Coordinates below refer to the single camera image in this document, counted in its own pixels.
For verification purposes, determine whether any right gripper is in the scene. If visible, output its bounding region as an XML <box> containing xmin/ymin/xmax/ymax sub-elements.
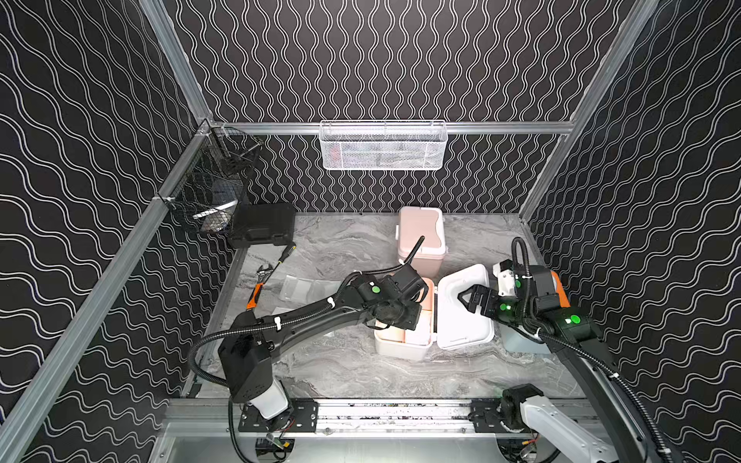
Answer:
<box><xmin>456</xmin><ymin>284</ymin><xmax>534</xmax><ymax>330</ymax></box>

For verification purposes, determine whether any peach tray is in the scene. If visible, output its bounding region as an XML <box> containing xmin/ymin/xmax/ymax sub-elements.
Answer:
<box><xmin>374</xmin><ymin>278</ymin><xmax>435</xmax><ymax>352</ymax></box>

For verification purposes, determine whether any white first aid box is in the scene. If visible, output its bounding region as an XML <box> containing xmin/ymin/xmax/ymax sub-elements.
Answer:
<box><xmin>376</xmin><ymin>264</ymin><xmax>495</xmax><ymax>362</ymax></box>

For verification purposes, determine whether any light blue first aid box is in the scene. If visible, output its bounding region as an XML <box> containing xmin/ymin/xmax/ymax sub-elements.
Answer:
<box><xmin>497</xmin><ymin>267</ymin><xmax>574</xmax><ymax>355</ymax></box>

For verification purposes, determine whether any white gauze packet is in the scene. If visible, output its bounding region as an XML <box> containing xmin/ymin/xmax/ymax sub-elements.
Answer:
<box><xmin>280</xmin><ymin>275</ymin><xmax>315</xmax><ymax>305</ymax></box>
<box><xmin>307</xmin><ymin>280</ymin><xmax>341</xmax><ymax>303</ymax></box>
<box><xmin>269</xmin><ymin>307</ymin><xmax>291</xmax><ymax>330</ymax></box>

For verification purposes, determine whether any pink first aid box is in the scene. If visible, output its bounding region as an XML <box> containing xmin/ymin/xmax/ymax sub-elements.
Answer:
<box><xmin>396</xmin><ymin>206</ymin><xmax>448</xmax><ymax>279</ymax></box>

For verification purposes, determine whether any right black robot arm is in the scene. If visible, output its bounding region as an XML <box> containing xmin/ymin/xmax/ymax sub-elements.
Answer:
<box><xmin>457</xmin><ymin>237</ymin><xmax>681</xmax><ymax>462</ymax></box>

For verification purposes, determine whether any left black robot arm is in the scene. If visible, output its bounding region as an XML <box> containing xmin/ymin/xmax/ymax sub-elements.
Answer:
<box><xmin>188</xmin><ymin>237</ymin><xmax>430</xmax><ymax>422</ymax></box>

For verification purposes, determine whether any black plastic tool case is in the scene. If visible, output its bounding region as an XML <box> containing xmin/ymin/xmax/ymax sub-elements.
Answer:
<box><xmin>227</xmin><ymin>204</ymin><xmax>296</xmax><ymax>249</ymax></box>

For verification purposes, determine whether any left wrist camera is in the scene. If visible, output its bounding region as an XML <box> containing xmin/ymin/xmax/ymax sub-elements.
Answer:
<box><xmin>381</xmin><ymin>264</ymin><xmax>430</xmax><ymax>302</ymax></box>

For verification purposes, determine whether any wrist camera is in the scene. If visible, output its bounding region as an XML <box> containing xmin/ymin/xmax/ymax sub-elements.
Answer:
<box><xmin>492</xmin><ymin>260</ymin><xmax>557</xmax><ymax>299</ymax></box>
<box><xmin>381</xmin><ymin>264</ymin><xmax>430</xmax><ymax>302</ymax></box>

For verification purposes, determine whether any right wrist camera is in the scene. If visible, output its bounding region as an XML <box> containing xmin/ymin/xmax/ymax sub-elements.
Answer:
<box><xmin>492</xmin><ymin>260</ymin><xmax>557</xmax><ymax>299</ymax></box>

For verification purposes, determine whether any white wire wall basket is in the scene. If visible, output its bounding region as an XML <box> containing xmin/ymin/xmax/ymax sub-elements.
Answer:
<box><xmin>318</xmin><ymin>120</ymin><xmax>449</xmax><ymax>171</ymax></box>

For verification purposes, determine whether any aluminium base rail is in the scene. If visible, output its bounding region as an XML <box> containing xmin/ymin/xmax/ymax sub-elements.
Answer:
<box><xmin>167</xmin><ymin>396</ymin><xmax>626</xmax><ymax>436</ymax></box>

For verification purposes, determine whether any black wire wall basket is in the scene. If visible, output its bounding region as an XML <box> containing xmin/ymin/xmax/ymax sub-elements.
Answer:
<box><xmin>165</xmin><ymin>125</ymin><xmax>266</xmax><ymax>235</ymax></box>

